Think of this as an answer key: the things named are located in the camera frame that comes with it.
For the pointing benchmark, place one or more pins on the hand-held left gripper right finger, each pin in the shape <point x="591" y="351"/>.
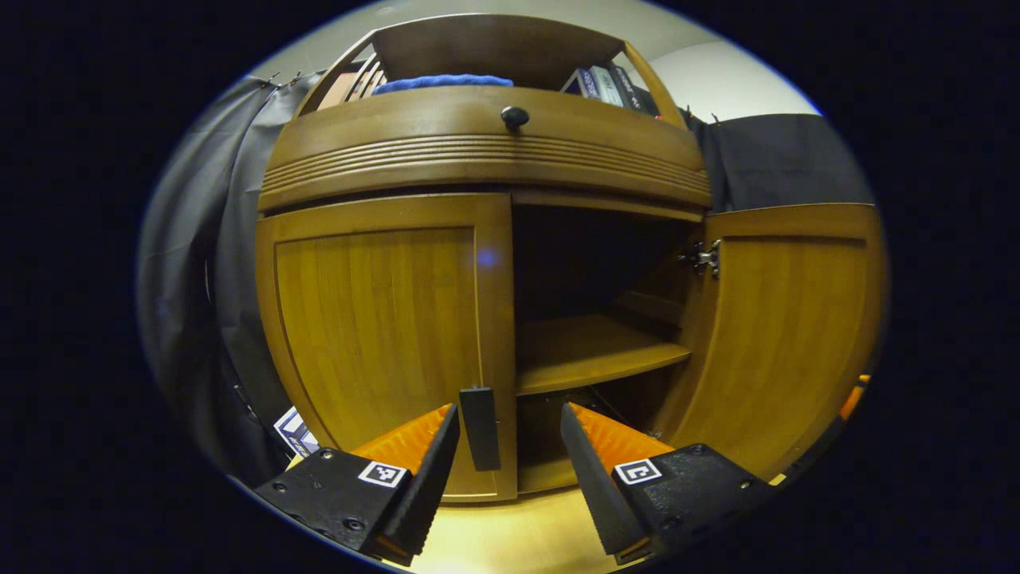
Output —
<point x="594" y="486"/>

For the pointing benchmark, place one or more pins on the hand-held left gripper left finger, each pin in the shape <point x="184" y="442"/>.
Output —
<point x="430" y="486"/>

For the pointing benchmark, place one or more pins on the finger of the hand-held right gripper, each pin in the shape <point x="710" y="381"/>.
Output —
<point x="854" y="399"/>

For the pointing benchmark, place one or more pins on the wooden cabinet door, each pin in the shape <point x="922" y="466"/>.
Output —
<point x="374" y="319"/>
<point x="781" y="335"/>

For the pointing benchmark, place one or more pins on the wooden double-door shoe cabinet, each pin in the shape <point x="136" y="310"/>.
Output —
<point x="494" y="171"/>

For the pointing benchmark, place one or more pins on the white standing book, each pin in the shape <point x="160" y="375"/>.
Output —
<point x="295" y="433"/>

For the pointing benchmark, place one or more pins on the black backdrop cloth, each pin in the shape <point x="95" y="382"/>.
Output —
<point x="781" y="159"/>
<point x="191" y="279"/>

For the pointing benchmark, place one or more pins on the wooden drawer with black knob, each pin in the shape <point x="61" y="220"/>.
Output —
<point x="398" y="143"/>

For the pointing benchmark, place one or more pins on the black spine book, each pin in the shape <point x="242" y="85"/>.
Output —
<point x="633" y="92"/>

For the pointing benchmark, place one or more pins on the white spine book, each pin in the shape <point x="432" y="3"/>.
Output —
<point x="607" y="85"/>

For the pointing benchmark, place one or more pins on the blue folded towel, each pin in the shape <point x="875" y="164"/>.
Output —
<point x="442" y="82"/>

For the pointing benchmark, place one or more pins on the blue cover book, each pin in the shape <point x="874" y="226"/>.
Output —
<point x="580" y="82"/>

